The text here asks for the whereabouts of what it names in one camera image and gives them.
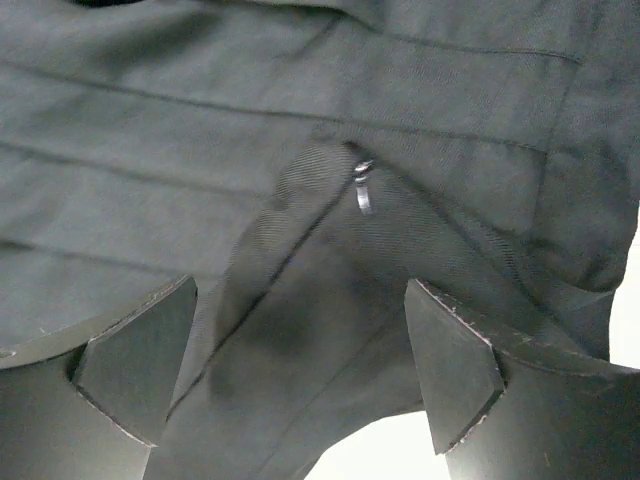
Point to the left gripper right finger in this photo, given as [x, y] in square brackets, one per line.
[501, 405]

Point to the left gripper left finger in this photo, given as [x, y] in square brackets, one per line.
[90, 401]

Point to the black pleated skirt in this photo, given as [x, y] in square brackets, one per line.
[303, 160]

